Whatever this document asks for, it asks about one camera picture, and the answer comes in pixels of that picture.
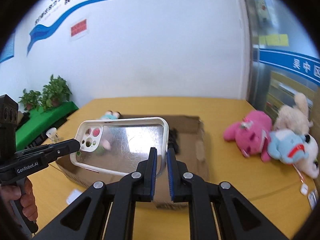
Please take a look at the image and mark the white power bank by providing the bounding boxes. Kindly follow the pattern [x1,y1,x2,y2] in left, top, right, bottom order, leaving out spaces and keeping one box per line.
[66,189,82,205]

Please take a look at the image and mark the white clear phone case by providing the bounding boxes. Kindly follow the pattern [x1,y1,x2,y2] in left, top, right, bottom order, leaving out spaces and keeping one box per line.
[70,117,169,177]

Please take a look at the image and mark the person's left hand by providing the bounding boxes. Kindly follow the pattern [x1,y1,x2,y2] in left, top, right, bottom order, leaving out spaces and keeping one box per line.
[0,177,39,222]

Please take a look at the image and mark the paper cup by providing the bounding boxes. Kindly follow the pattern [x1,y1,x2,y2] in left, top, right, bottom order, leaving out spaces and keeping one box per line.
[46,127,59,143]

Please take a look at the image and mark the green covered side table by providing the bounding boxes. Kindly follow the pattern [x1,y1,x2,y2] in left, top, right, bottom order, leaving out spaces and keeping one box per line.
[16,102,78,151]

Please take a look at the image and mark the brown cardboard box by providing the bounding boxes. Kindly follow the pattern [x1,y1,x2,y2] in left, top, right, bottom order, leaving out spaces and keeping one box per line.
[56,115,209,210]

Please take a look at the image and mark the green potted plant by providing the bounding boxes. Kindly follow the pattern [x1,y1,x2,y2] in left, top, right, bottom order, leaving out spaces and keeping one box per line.
[40,74,72,111]
[18,89,41,111]

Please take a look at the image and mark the pink pig plush toy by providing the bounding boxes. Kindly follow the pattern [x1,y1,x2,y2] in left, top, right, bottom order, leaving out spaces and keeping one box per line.
[99,111,121,120]

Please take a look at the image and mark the small white earbuds case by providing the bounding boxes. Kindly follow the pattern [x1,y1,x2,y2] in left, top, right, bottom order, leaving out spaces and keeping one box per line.
[300,183,309,196]

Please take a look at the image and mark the magenta plush toy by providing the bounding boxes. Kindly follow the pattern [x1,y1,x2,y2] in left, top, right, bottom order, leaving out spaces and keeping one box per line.
[223,110,272,162]

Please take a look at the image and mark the light blue plush toy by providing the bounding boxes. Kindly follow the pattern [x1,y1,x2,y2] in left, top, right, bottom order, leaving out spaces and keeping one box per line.
[267,129,309,165]

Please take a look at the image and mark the beige bunny plush toy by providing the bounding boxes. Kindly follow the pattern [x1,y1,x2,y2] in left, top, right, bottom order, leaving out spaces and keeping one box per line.
[273,93,313,135]

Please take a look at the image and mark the blue glass door banner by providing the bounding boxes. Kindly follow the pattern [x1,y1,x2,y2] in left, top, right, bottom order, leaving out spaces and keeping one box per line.
[259,49,320,86]

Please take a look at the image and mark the yellow sticky notes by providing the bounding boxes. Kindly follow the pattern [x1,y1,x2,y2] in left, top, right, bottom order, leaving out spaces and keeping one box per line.
[259,34,289,47]

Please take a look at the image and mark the cartoon sheep poster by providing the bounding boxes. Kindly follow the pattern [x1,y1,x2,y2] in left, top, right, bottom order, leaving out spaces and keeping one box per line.
[255,0,271,24]

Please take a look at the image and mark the red wall sign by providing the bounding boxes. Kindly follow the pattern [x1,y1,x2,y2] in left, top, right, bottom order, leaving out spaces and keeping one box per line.
[71,19,87,37]

